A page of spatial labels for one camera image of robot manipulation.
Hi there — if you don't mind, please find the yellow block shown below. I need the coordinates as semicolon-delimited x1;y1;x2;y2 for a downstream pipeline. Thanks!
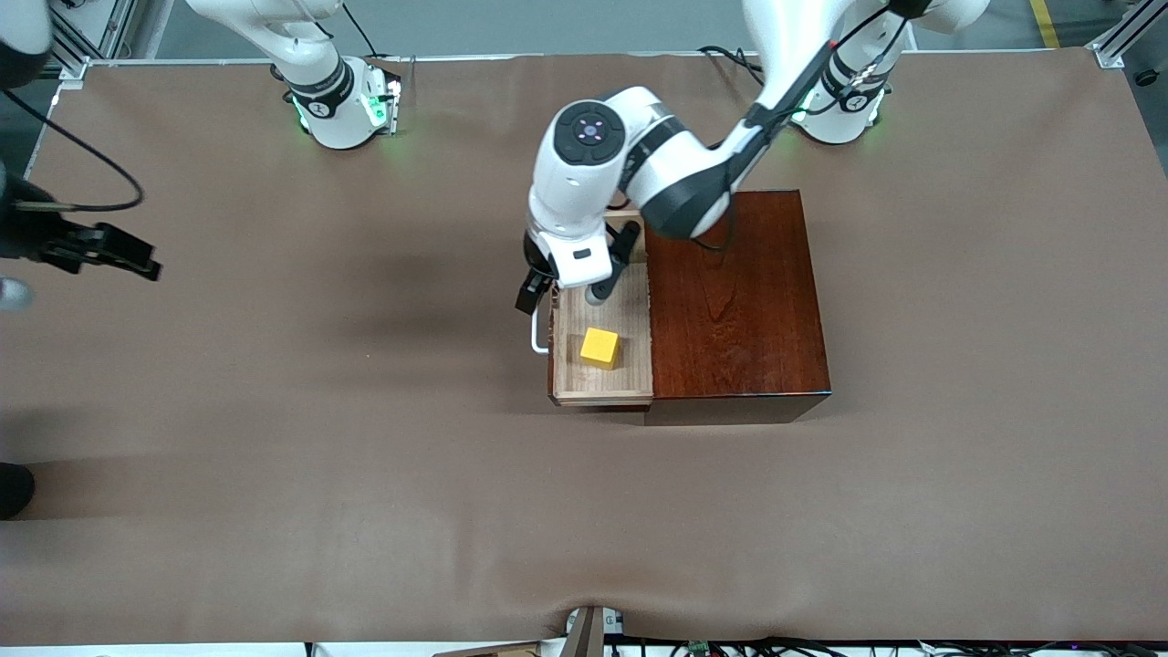
579;328;621;370

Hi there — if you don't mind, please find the light wooden drawer white handle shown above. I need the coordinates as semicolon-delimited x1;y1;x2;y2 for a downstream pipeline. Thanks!
531;210;655;409

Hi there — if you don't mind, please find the dark wooden cabinet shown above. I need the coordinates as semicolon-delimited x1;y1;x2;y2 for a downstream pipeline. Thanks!
643;189;833;426

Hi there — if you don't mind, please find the brown table cover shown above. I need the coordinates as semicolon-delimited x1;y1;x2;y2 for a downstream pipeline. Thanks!
0;47;1168;645

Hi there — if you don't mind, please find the black rounded object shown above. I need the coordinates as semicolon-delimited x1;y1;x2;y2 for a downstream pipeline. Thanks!
0;462;37;521

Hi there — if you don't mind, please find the aluminium frame profile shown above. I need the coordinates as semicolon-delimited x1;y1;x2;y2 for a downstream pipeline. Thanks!
1086;0;1168;70
36;0;138;92

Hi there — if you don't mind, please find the black left arm base cable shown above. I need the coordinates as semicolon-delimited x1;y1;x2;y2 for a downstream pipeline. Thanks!
698;44;766;89

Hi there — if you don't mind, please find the black arm base cable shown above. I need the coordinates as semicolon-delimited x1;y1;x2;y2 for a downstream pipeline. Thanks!
698;44;766;89
341;0;386;61

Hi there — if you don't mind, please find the black right arm base cable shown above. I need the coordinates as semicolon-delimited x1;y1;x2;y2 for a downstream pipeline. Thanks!
341;0;386;61

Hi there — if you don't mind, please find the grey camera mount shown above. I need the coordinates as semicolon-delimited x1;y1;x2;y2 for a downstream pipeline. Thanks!
561;605;631;657

